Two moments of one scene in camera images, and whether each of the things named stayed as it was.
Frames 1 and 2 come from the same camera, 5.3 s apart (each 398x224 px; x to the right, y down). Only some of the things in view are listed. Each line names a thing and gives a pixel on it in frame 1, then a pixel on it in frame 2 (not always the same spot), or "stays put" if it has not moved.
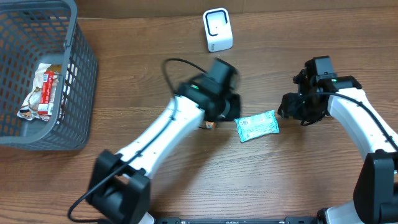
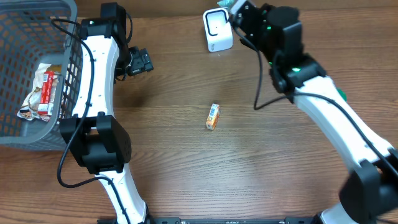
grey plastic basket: [35, 32] stays put
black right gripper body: [303, 106] -> [254, 34]
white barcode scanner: [217, 29] stays put
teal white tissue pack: [257, 126] -> [227, 4]
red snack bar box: [46, 107] stays put
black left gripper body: [232, 109] -> [144, 62]
